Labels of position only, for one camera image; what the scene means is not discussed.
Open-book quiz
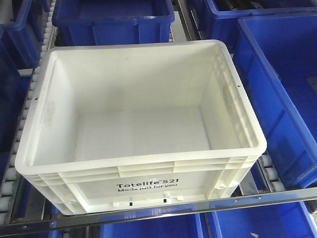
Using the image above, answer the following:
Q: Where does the white plastic tote bin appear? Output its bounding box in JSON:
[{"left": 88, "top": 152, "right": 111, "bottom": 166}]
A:
[{"left": 15, "top": 40, "right": 267, "bottom": 215}]

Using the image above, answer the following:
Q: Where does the blue bin lower shelf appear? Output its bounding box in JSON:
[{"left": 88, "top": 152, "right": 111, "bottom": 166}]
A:
[{"left": 100, "top": 205, "right": 203, "bottom": 238}]

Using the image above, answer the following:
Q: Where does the blue plastic bin behind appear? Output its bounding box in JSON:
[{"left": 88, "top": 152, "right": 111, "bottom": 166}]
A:
[{"left": 198, "top": 0, "right": 317, "bottom": 53}]

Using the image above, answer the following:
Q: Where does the blue plastic bin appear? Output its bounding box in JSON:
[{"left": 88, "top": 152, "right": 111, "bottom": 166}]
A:
[
  {"left": 233, "top": 13, "right": 317, "bottom": 188},
  {"left": 198, "top": 0, "right": 317, "bottom": 53}
]

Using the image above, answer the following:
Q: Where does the blue bin behind tote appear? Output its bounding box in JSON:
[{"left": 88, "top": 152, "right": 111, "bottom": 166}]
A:
[{"left": 52, "top": 0, "right": 175, "bottom": 46}]

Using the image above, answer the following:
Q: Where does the blue plastic bin near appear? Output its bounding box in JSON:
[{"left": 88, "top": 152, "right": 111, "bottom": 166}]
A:
[{"left": 233, "top": 13, "right": 317, "bottom": 188}]

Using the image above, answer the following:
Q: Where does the blue bin lower right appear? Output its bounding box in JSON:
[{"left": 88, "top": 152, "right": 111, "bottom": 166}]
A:
[{"left": 208, "top": 201, "right": 317, "bottom": 238}]

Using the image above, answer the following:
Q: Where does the steel front shelf rail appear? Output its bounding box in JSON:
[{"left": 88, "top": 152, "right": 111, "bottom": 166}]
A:
[{"left": 0, "top": 187, "right": 317, "bottom": 237}]

